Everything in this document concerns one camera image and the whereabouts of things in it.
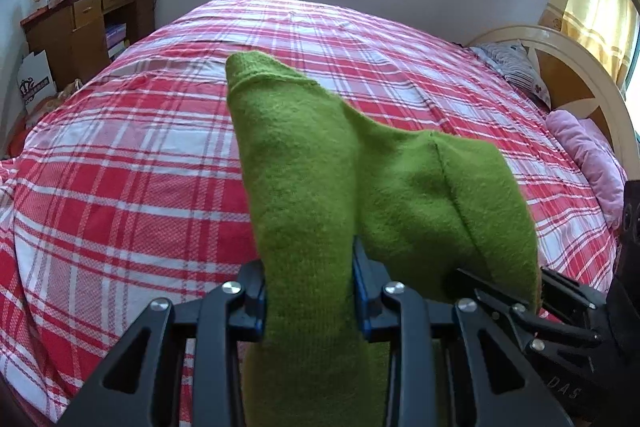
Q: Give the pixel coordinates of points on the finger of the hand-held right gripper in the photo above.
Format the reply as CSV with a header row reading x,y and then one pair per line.
x,y
575,294
545,319

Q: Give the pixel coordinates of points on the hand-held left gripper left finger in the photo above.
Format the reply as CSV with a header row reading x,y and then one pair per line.
x,y
260,307

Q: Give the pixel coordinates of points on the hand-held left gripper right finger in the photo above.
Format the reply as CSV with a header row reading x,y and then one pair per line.
x,y
361,307

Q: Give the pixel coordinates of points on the green sweater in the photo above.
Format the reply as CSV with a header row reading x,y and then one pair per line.
x,y
310,187

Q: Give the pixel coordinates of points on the pink pillow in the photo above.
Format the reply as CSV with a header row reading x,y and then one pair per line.
x,y
585,147

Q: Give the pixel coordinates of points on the red plaid bedsheet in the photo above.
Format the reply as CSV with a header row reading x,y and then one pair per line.
x,y
125,187

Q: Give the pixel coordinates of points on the cream wooden headboard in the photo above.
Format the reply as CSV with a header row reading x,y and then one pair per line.
x,y
570,72

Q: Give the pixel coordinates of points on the striped pillow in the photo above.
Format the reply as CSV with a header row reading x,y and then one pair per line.
x,y
515,64

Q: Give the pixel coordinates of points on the beige bag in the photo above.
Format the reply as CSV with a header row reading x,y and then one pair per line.
x,y
62,93

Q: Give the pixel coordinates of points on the yellow curtain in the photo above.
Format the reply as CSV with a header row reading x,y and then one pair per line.
x,y
590,2

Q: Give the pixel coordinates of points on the white paper bag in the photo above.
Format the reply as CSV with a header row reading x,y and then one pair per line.
x,y
35,77

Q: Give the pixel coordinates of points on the brown wooden desk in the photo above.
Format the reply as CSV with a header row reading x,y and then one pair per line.
x,y
85,32

